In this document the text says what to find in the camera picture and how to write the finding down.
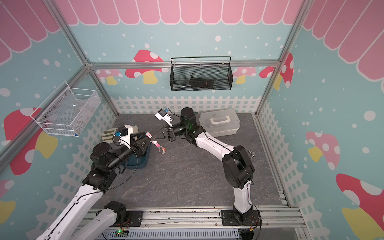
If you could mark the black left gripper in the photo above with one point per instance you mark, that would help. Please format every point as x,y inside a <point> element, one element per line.
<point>140,149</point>

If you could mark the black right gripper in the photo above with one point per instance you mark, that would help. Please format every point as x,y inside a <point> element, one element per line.
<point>169,135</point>

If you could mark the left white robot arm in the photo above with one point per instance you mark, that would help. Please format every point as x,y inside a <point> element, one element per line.
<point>98,181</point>

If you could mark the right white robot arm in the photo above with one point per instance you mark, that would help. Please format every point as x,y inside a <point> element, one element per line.
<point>237,164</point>

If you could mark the translucent white storage box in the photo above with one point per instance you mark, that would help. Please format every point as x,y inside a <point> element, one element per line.
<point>220,123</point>

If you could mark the teal plastic tray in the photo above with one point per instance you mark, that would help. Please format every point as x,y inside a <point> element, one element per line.
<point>138,163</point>

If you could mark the beige work glove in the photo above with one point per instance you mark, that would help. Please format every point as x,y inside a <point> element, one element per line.
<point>108,136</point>

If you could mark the black item in basket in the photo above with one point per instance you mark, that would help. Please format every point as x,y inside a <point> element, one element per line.
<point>201,83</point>

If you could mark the metal ratchet tool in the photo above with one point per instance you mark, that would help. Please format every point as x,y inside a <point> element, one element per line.
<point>252,154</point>

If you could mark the green circuit board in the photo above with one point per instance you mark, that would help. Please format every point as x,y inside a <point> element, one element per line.
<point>121,233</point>

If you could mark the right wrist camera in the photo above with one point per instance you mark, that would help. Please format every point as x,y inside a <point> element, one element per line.
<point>163,115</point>

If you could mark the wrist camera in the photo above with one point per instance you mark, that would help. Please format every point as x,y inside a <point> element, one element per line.
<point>163,115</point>
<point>123,133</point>

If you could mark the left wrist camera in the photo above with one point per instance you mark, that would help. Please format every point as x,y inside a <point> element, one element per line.
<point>123,133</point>

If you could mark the black wire wall basket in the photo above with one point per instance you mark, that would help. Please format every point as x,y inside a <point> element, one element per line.
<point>217,68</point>

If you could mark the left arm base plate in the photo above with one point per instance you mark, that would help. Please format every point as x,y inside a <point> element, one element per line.
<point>132,219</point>

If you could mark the white wire wall basket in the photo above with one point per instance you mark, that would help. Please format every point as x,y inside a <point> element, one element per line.
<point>66,111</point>

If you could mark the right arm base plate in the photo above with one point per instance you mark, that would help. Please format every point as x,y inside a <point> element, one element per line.
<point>251,218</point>

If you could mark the grey cable duct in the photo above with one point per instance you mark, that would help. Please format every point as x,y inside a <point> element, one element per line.
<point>174,234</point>

